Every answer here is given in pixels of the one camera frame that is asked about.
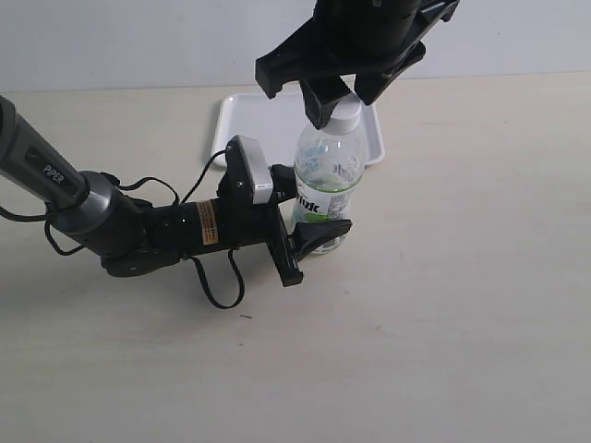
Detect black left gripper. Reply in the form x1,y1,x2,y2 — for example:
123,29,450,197
147,136,353,287

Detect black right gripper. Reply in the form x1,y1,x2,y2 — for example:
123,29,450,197
255,1,459,129

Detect white bottle cap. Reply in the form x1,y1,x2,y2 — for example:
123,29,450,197
331,100,362,125

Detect clear plastic drink bottle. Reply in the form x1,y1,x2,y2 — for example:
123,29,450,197
290,102,367,256

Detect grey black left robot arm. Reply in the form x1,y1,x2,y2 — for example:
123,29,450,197
1,99,352,286

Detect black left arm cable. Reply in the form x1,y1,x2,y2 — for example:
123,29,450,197
0,148,245,309

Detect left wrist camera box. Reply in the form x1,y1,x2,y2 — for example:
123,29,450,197
237,136,273,205

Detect white plastic tray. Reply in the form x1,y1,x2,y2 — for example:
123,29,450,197
211,90,386,168

